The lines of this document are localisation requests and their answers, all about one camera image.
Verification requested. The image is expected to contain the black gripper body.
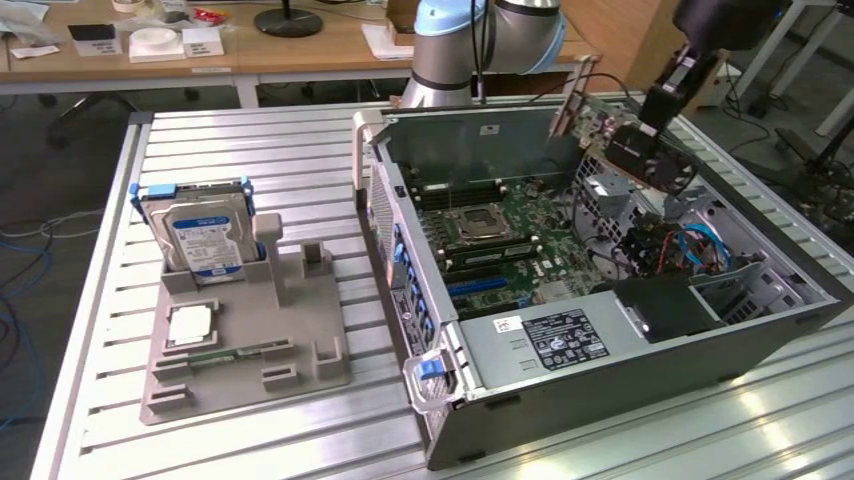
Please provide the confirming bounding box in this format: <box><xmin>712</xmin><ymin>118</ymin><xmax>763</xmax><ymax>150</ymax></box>
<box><xmin>656</xmin><ymin>43</ymin><xmax>727</xmax><ymax>101</ymax></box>

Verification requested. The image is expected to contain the Nvidia graphics card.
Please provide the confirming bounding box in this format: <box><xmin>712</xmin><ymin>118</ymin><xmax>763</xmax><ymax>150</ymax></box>
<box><xmin>547</xmin><ymin>54</ymin><xmax>701</xmax><ymax>197</ymax></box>

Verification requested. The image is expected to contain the wooden cabinet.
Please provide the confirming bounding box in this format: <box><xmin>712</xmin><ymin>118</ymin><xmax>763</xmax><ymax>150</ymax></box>
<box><xmin>579</xmin><ymin>0</ymin><xmax>735</xmax><ymax>116</ymax></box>

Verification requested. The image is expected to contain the green motherboard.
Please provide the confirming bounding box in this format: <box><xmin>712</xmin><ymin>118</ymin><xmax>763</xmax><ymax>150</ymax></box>
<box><xmin>405</xmin><ymin>169</ymin><xmax>612</xmax><ymax>321</ymax></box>

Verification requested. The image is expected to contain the metal disk bay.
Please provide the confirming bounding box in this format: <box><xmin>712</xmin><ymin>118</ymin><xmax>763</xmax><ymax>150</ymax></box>
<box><xmin>685</xmin><ymin>252</ymin><xmax>806</xmax><ymax>326</ymax></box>

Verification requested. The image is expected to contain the CPU socket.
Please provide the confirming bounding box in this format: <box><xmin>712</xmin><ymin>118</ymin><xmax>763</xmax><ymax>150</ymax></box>
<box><xmin>452</xmin><ymin>205</ymin><xmax>513</xmax><ymax>245</ymax></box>

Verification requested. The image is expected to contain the small cardboard box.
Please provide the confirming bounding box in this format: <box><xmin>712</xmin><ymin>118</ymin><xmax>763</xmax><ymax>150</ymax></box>
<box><xmin>384</xmin><ymin>0</ymin><xmax>423</xmax><ymax>35</ymax></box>

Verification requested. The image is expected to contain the green RAM stick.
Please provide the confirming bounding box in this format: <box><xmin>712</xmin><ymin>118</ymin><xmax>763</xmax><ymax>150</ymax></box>
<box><xmin>459</xmin><ymin>243</ymin><xmax>536</xmax><ymax>262</ymax></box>
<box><xmin>162</xmin><ymin>343</ymin><xmax>293</xmax><ymax>365</ymax></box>

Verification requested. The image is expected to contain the white booklet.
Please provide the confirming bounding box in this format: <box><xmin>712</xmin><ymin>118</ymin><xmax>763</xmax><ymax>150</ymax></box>
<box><xmin>360</xmin><ymin>22</ymin><xmax>416</xmax><ymax>62</ymax></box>

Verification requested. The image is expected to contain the blue expansion slot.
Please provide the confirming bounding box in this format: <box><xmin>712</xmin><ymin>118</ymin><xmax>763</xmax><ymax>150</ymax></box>
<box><xmin>447</xmin><ymin>276</ymin><xmax>507</xmax><ymax>297</ymax></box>

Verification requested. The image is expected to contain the wooden office desk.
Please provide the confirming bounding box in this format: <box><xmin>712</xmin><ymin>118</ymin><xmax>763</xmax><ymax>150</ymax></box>
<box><xmin>0</xmin><ymin>0</ymin><xmax>241</xmax><ymax>96</ymax></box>
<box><xmin>236</xmin><ymin>0</ymin><xmax>601</xmax><ymax>109</ymax></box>

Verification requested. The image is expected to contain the open grey PC case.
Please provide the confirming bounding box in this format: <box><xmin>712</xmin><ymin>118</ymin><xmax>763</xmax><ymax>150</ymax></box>
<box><xmin>351</xmin><ymin>92</ymin><xmax>840</xmax><ymax>471</ymax></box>

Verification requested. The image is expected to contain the black round lamp base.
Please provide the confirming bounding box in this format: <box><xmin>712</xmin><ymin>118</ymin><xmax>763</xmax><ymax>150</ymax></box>
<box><xmin>252</xmin><ymin>0</ymin><xmax>327</xmax><ymax>38</ymax></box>

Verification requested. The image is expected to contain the grey power supply unit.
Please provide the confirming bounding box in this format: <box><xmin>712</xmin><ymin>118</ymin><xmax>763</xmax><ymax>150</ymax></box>
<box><xmin>459</xmin><ymin>292</ymin><xmax>652</xmax><ymax>391</ymax></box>

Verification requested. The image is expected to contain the red packet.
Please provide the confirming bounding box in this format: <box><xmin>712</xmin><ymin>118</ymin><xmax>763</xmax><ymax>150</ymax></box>
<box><xmin>190</xmin><ymin>5</ymin><xmax>228</xmax><ymax>27</ymax></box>

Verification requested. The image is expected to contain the plain white box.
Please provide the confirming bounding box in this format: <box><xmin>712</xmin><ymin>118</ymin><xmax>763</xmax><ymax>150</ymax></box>
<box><xmin>180</xmin><ymin>26</ymin><xmax>226</xmax><ymax>59</ymax></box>

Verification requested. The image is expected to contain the grey parts rack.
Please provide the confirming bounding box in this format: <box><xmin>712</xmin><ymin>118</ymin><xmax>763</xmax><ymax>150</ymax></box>
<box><xmin>137</xmin><ymin>212</ymin><xmax>355</xmax><ymax>426</ymax></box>

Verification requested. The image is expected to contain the white round dish box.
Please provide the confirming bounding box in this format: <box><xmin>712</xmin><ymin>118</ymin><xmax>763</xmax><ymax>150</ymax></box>
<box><xmin>125</xmin><ymin>27</ymin><xmax>188</xmax><ymax>65</ymax></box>

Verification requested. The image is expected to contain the hard disk in blue caddy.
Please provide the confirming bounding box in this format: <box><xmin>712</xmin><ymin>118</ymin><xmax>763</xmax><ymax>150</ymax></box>
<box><xmin>129</xmin><ymin>175</ymin><xmax>265</xmax><ymax>287</ymax></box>

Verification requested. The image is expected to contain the white box with black top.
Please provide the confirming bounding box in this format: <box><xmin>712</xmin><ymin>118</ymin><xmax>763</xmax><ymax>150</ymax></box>
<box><xmin>68</xmin><ymin>23</ymin><xmax>124</xmax><ymax>58</ymax></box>

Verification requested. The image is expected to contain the silver CPU chip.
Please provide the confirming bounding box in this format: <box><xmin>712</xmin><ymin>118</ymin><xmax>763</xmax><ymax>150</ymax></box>
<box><xmin>165</xmin><ymin>307</ymin><xmax>214</xmax><ymax>347</ymax></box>

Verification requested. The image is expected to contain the clear plastic bag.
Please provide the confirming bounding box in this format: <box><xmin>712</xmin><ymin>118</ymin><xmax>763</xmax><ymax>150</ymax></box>
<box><xmin>0</xmin><ymin>0</ymin><xmax>65</xmax><ymax>46</ymax></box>

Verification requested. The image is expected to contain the black cable behind case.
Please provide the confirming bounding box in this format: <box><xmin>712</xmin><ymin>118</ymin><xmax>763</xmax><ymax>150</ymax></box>
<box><xmin>553</xmin><ymin>72</ymin><xmax>643</xmax><ymax>101</ymax></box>

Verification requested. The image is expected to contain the white desk frame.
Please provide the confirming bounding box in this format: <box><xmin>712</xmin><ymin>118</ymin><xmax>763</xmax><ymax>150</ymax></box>
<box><xmin>725</xmin><ymin>0</ymin><xmax>854</xmax><ymax>136</ymax></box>

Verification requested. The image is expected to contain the blue wire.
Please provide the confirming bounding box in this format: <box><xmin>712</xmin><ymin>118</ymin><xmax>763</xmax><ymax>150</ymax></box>
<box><xmin>672</xmin><ymin>222</ymin><xmax>735</xmax><ymax>274</ymax></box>

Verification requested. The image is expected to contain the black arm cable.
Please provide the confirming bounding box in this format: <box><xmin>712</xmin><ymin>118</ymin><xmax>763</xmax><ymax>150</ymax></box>
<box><xmin>469</xmin><ymin>0</ymin><xmax>488</xmax><ymax>104</ymax></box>

